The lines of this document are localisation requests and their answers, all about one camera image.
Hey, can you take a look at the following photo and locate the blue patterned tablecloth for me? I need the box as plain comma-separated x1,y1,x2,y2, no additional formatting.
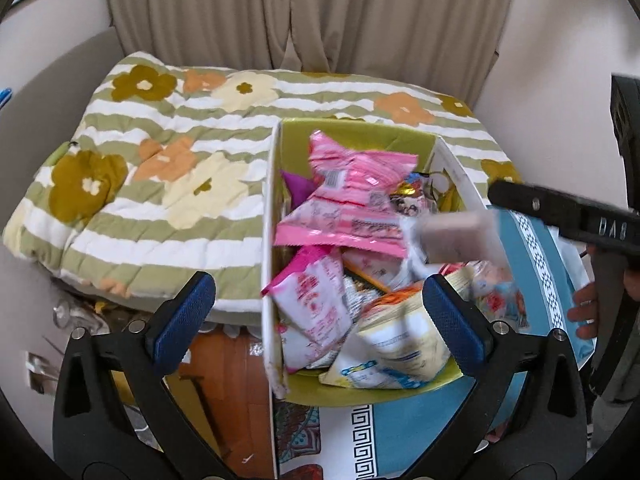
275,205,596,480

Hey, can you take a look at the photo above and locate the floral striped blanket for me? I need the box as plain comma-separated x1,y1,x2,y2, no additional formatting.
2,50,523,313

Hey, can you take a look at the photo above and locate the pink white snack packet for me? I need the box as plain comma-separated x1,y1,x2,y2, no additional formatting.
261,245,358,373

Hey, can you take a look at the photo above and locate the white black-text snack packet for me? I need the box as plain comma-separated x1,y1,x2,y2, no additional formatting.
340,275,381,331

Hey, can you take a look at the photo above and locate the purple snack packet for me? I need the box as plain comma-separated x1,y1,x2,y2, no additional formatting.
280,170,318,211

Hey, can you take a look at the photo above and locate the blue white cartoon snack packet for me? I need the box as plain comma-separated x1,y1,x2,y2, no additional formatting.
470,260,531,331

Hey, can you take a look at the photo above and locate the white yellow blue snack packet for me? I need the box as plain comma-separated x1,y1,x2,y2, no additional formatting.
320,267,476,391

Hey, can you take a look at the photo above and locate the green cardboard box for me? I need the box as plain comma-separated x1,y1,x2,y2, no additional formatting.
260,116,488,408

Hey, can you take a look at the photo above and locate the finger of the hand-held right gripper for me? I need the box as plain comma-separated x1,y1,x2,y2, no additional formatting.
487,180,591,241

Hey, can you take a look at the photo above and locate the beige curtain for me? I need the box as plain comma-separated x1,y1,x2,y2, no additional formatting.
102,0,518,106

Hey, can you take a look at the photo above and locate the small white snack sachet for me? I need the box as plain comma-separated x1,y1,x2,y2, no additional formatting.
405,210,511,281

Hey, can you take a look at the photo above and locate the person's right hand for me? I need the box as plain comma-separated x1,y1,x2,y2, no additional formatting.
567,267,640,342

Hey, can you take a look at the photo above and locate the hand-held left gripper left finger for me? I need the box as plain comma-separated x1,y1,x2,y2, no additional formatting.
52,271,236,480

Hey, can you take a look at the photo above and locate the colourful foil snack packet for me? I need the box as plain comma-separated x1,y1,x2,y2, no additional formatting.
390,172,432,217

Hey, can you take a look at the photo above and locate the clear plastic bottle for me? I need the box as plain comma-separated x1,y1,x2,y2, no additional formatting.
52,295,111,333

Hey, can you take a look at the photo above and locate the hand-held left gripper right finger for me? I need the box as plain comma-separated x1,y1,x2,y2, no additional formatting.
405,274,593,480

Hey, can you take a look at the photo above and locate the patterned floor rug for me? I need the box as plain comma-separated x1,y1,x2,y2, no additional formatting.
275,405,321,480

